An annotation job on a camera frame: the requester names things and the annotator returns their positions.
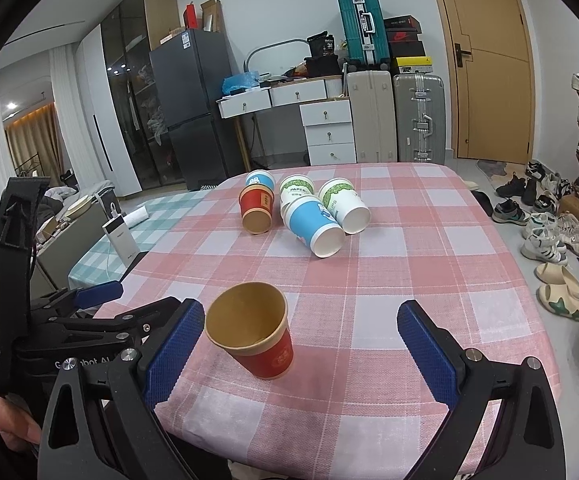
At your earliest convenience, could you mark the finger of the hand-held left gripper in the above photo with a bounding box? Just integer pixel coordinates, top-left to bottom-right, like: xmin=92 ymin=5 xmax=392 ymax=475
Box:
xmin=28 ymin=281 xmax=124 ymax=322
xmin=17 ymin=296 xmax=186 ymax=361

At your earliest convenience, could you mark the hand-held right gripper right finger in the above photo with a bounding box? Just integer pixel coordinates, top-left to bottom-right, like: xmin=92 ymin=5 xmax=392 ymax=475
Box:
xmin=397 ymin=300 xmax=568 ymax=480

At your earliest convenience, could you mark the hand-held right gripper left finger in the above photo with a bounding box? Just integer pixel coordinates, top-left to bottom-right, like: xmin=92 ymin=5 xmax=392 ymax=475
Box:
xmin=37 ymin=299 xmax=233 ymax=480

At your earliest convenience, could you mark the red paper cup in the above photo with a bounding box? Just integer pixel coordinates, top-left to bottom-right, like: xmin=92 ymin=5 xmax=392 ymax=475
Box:
xmin=204 ymin=282 xmax=294 ymax=381
xmin=238 ymin=183 xmax=275 ymax=236

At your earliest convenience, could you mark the small blue paper cup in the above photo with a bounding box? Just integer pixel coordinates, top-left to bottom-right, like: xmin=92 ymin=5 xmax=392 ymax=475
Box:
xmin=246 ymin=170 xmax=275 ymax=192

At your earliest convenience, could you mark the large blue paper cup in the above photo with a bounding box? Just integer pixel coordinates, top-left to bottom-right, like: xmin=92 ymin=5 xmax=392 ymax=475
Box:
xmin=280 ymin=195 xmax=346 ymax=259

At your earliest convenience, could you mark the white green-print paper cup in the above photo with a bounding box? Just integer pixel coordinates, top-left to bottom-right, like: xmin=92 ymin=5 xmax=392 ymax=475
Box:
xmin=317 ymin=178 xmax=371 ymax=235
xmin=278 ymin=174 xmax=315 ymax=206

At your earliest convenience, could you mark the person's left hand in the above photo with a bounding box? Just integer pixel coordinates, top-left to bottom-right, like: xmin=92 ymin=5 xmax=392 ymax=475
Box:
xmin=0 ymin=395 xmax=41 ymax=454

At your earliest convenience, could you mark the white power bank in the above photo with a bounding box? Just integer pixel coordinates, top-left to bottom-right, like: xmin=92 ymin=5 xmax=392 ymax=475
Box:
xmin=102 ymin=214 xmax=135 ymax=261

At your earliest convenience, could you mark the beige tape roll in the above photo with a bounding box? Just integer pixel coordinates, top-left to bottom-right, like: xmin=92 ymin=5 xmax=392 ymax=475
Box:
xmin=64 ymin=197 xmax=93 ymax=218

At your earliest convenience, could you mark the green checked tablecloth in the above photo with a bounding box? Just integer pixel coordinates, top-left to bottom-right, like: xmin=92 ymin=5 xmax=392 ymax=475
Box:
xmin=67 ymin=187 xmax=220 ymax=291

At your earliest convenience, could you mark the pink checked tablecloth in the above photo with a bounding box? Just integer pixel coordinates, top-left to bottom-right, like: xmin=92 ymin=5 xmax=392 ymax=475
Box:
xmin=92 ymin=162 xmax=553 ymax=480

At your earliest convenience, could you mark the brown curtain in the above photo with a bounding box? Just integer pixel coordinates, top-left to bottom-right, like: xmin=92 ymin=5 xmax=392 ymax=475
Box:
xmin=4 ymin=105 xmax=63 ymax=176

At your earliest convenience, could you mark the beige slipper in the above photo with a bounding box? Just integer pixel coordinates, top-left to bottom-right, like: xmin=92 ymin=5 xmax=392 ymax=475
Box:
xmin=534 ymin=262 xmax=579 ymax=301
xmin=537 ymin=285 xmax=579 ymax=321

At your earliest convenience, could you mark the white sheer curtain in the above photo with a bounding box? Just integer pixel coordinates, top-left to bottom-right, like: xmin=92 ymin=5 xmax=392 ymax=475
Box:
xmin=50 ymin=42 xmax=88 ymax=176

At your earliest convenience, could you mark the black slipper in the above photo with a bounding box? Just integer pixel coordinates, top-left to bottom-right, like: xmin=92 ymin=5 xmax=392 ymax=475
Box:
xmin=471 ymin=190 xmax=493 ymax=218

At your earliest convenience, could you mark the group of assorted shoes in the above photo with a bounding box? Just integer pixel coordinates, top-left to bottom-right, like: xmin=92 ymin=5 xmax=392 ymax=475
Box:
xmin=492 ymin=159 xmax=579 ymax=267

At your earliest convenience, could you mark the white wardrobe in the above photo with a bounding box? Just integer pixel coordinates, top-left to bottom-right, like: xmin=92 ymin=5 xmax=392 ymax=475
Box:
xmin=74 ymin=25 xmax=143 ymax=198

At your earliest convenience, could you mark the grey door mat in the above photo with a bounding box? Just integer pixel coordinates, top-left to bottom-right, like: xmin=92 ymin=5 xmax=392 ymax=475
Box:
xmin=475 ymin=159 xmax=513 ymax=183

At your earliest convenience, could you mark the dark glass-door cabinet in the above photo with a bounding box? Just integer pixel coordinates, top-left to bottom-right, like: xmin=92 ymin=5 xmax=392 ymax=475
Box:
xmin=100 ymin=0 xmax=180 ymax=196

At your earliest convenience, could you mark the dark grey fridge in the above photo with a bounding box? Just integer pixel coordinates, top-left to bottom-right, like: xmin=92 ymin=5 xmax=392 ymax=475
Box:
xmin=148 ymin=28 xmax=243 ymax=191

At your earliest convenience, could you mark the silver suitcase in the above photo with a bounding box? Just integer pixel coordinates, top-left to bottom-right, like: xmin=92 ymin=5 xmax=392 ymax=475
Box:
xmin=393 ymin=74 xmax=446 ymax=165

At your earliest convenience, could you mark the white drawer unit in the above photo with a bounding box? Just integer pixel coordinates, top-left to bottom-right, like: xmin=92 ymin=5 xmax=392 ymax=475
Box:
xmin=299 ymin=99 xmax=357 ymax=167

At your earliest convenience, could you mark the blue plastic bag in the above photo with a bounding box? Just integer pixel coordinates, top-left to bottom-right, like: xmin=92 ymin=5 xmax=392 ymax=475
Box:
xmin=222 ymin=71 xmax=260 ymax=96

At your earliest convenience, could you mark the beige suitcase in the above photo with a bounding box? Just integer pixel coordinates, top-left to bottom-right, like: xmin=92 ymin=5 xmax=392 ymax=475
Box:
xmin=345 ymin=70 xmax=399 ymax=163

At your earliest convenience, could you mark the white desk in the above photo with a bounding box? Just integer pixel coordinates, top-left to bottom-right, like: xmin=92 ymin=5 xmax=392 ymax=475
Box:
xmin=217 ymin=74 xmax=346 ymax=171

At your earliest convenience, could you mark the wooden door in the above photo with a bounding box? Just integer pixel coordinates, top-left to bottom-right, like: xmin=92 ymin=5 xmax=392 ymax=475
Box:
xmin=424 ymin=0 xmax=535 ymax=166

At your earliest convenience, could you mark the yellow shoe box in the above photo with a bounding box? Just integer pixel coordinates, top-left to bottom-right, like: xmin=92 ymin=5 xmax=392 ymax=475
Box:
xmin=392 ymin=56 xmax=435 ymax=75

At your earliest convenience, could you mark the brown cardboard box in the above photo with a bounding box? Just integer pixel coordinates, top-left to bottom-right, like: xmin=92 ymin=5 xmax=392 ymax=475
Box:
xmin=200 ymin=0 xmax=225 ymax=33

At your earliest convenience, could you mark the large black shoe box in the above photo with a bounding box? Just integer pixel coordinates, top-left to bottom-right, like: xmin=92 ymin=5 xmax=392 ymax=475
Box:
xmin=387 ymin=40 xmax=426 ymax=58

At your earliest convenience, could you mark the black bag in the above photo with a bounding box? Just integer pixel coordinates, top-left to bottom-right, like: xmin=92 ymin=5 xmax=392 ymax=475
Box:
xmin=307 ymin=32 xmax=341 ymax=58

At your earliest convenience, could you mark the red and black shoe box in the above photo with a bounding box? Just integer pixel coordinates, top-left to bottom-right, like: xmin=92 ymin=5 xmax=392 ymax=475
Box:
xmin=385 ymin=27 xmax=423 ymax=42

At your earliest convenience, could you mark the teal suitcase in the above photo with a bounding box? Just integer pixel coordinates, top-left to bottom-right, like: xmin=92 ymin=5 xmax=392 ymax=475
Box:
xmin=336 ymin=0 xmax=389 ymax=72

